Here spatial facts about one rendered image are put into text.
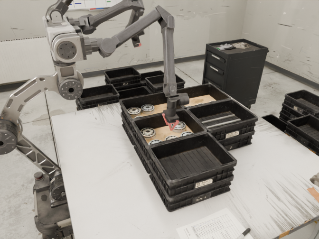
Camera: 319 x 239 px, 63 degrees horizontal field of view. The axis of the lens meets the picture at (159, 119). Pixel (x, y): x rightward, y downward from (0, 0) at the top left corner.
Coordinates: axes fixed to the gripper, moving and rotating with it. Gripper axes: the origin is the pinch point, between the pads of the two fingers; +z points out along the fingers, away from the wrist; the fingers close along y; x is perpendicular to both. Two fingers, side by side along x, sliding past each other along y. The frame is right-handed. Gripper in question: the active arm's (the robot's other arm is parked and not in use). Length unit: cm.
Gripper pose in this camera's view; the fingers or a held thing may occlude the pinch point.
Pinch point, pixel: (169, 126)
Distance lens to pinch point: 157.7
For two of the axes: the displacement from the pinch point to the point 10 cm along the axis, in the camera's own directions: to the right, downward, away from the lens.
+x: -9.3, 1.6, -3.3
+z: -0.6, 8.1, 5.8
